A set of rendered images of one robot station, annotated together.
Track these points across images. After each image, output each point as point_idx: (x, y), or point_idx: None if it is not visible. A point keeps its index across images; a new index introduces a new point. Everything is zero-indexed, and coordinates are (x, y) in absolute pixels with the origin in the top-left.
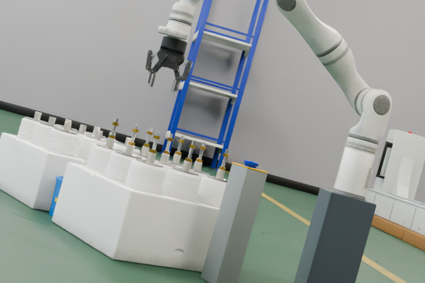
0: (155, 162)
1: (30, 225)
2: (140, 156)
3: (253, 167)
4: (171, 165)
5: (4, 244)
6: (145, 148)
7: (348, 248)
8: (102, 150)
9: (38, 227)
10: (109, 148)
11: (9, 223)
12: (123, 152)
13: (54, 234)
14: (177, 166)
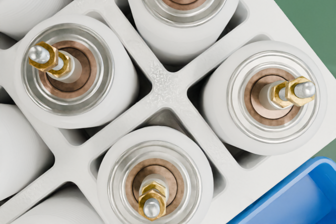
0: (91, 29)
1: (318, 0)
2: (146, 4)
3: None
4: (37, 34)
5: None
6: (152, 177)
7: None
8: (281, 42)
9: (302, 6)
10: (264, 51)
11: None
12: (207, 2)
13: None
14: (25, 222)
